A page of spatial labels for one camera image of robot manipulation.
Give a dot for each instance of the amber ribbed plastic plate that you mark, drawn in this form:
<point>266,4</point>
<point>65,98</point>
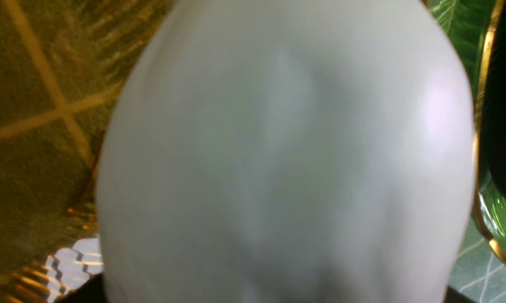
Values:
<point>63,64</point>

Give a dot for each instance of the white radish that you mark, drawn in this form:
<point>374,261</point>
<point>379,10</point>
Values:
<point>465,22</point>
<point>288,151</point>

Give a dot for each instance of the green ribbed plastic plate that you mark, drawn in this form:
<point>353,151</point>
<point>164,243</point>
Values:
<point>489,205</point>

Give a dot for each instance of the green checkered tablecloth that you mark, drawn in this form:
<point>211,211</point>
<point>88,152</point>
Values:
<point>478,274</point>

